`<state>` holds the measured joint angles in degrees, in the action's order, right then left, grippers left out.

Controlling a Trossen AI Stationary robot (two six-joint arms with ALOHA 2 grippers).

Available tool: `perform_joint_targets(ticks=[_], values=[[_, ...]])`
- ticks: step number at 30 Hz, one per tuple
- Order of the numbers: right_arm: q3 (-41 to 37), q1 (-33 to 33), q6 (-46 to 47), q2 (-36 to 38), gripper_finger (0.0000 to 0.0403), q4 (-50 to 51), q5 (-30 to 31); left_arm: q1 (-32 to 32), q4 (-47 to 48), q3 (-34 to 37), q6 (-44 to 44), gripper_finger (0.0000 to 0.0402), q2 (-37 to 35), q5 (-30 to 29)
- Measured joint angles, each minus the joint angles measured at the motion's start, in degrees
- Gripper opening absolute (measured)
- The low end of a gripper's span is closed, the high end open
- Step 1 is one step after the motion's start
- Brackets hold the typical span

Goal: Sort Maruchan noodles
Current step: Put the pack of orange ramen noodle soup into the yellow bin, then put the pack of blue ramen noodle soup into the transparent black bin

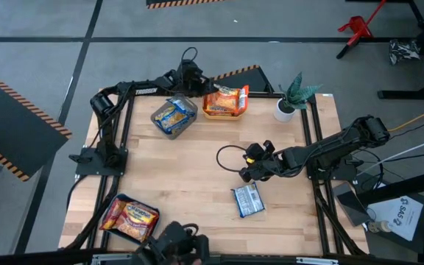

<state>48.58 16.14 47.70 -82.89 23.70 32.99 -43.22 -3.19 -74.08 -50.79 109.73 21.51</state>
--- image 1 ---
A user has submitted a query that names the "black cable conduit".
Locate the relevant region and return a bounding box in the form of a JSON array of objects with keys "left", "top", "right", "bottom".
[
  {"left": 314, "top": 180, "right": 367, "bottom": 257},
  {"left": 64, "top": 175, "right": 121, "bottom": 251}
]

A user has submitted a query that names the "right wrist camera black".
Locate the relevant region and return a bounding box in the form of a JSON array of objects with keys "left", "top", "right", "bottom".
[{"left": 246, "top": 142, "right": 267, "bottom": 160}]

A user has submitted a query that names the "black leader arm handle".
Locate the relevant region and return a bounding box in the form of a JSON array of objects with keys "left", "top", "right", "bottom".
[{"left": 134, "top": 219, "right": 211, "bottom": 265}]

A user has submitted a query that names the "red Maruchan noodle packet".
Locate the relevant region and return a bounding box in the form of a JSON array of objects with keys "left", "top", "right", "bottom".
[
  {"left": 99, "top": 198, "right": 128, "bottom": 232},
  {"left": 117, "top": 201, "right": 160, "bottom": 243}
]

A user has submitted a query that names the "yellow plastic bin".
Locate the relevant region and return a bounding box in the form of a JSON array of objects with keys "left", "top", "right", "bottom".
[{"left": 201, "top": 86, "right": 250, "bottom": 121}]

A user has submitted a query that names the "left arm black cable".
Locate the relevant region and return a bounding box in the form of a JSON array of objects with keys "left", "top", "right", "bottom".
[{"left": 180, "top": 46, "right": 199, "bottom": 64}]

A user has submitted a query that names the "black aluminium table frame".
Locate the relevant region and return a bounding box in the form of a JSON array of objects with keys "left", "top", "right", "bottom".
[{"left": 59, "top": 89, "right": 370, "bottom": 258}]

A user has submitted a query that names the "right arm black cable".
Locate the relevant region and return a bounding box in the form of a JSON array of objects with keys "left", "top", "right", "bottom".
[{"left": 215, "top": 144, "right": 252, "bottom": 174}]

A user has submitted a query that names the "black desk edge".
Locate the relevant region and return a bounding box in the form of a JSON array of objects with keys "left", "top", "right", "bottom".
[{"left": 357, "top": 169, "right": 424, "bottom": 207}]

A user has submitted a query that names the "silver metal bracket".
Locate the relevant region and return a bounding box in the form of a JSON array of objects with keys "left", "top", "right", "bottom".
[
  {"left": 90, "top": 252, "right": 135, "bottom": 265},
  {"left": 295, "top": 256, "right": 340, "bottom": 265}
]

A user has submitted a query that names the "black tablet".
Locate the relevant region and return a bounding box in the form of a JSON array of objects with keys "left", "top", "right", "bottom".
[{"left": 332, "top": 182, "right": 372, "bottom": 227}]

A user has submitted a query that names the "white printed paper sheet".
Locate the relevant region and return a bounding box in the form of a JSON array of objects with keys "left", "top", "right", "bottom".
[{"left": 367, "top": 194, "right": 424, "bottom": 242}]

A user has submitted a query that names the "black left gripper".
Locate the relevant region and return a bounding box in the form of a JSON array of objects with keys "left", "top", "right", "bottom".
[{"left": 163, "top": 71, "right": 220, "bottom": 98}]

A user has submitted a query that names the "black desk leg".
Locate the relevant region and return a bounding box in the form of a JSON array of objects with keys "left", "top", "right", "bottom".
[{"left": 406, "top": 0, "right": 424, "bottom": 29}]

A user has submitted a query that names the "blue Maruchan noodle packet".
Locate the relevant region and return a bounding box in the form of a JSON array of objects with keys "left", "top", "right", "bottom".
[
  {"left": 166, "top": 94, "right": 197, "bottom": 118},
  {"left": 153, "top": 105, "right": 188, "bottom": 134},
  {"left": 174, "top": 110, "right": 198, "bottom": 130},
  {"left": 230, "top": 182, "right": 266, "bottom": 219}
]

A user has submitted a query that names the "black desk foot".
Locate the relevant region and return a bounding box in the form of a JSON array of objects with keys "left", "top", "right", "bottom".
[{"left": 376, "top": 71, "right": 424, "bottom": 101}]

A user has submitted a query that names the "grey plastic bin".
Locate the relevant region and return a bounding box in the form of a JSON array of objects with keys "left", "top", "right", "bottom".
[{"left": 149, "top": 93, "right": 199, "bottom": 141}]

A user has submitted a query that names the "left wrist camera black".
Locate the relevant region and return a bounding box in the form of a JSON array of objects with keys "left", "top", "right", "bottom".
[{"left": 178, "top": 59, "right": 202, "bottom": 80}]

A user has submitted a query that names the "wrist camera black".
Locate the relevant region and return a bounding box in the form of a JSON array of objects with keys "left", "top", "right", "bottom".
[
  {"left": 246, "top": 142, "right": 267, "bottom": 160},
  {"left": 178, "top": 59, "right": 202, "bottom": 80}
]

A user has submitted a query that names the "teal plastic bin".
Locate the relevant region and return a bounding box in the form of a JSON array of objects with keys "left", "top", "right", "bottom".
[{"left": 100, "top": 193, "right": 161, "bottom": 247}]

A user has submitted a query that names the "white floor cable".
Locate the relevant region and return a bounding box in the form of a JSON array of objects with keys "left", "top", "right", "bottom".
[{"left": 355, "top": 131, "right": 424, "bottom": 176}]

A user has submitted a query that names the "small cork-coloured bottle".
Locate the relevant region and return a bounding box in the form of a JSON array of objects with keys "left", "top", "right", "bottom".
[{"left": 367, "top": 219, "right": 392, "bottom": 233}]

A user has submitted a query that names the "black hazard-striped platform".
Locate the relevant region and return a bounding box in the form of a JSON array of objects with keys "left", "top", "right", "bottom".
[
  {"left": 145, "top": 0, "right": 227, "bottom": 10},
  {"left": 174, "top": 64, "right": 275, "bottom": 95},
  {"left": 0, "top": 64, "right": 73, "bottom": 183}
]

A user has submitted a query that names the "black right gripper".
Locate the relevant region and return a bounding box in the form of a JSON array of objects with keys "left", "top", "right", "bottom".
[{"left": 238, "top": 139, "right": 290, "bottom": 183}]

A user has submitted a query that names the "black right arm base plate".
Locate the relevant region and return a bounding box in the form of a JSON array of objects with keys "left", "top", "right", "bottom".
[{"left": 303, "top": 149, "right": 360, "bottom": 182}]

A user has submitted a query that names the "red metal stand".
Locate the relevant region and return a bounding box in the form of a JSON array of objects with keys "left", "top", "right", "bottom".
[{"left": 335, "top": 0, "right": 388, "bottom": 60}]

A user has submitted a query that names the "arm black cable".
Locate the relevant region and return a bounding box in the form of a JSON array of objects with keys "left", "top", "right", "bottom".
[
  {"left": 180, "top": 46, "right": 199, "bottom": 64},
  {"left": 215, "top": 144, "right": 252, "bottom": 174}
]

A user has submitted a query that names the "yellow floor cable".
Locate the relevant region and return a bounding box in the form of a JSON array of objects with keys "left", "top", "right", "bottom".
[{"left": 388, "top": 102, "right": 424, "bottom": 133}]

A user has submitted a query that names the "person's patterned shoe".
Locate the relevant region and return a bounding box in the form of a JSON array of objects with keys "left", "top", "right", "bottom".
[{"left": 387, "top": 38, "right": 422, "bottom": 66}]

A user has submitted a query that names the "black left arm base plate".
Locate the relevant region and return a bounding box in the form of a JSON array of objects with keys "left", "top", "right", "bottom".
[{"left": 74, "top": 146, "right": 129, "bottom": 177}]

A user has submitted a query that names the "orange Maruchan noodle packet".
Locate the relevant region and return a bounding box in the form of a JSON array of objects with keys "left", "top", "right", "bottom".
[
  {"left": 238, "top": 85, "right": 250, "bottom": 116},
  {"left": 203, "top": 87, "right": 241, "bottom": 116}
]

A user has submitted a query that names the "potted plant white pot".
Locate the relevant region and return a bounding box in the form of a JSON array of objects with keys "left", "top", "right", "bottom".
[{"left": 272, "top": 71, "right": 323, "bottom": 123}]

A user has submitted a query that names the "black crossbar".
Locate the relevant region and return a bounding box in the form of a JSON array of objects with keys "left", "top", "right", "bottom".
[{"left": 0, "top": 249, "right": 424, "bottom": 265}]

